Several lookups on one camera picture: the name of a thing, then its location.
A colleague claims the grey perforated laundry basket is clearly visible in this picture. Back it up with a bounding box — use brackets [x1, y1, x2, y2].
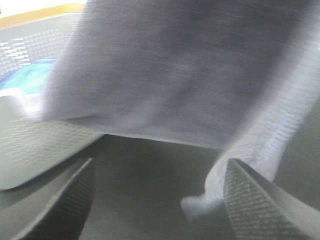
[0, 12, 101, 190]

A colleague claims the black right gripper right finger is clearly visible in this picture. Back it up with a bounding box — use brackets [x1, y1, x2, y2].
[223, 159, 320, 240]

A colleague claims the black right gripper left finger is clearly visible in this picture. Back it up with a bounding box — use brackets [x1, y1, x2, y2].
[0, 158, 95, 240]

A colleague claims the grey-purple towel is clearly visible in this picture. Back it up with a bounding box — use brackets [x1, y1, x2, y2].
[40, 0, 320, 220]

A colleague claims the blue cloth in basket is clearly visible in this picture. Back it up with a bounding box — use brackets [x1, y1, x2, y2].
[0, 58, 57, 94]

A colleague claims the black felt table mat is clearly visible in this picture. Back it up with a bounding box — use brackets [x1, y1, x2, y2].
[0, 107, 320, 240]

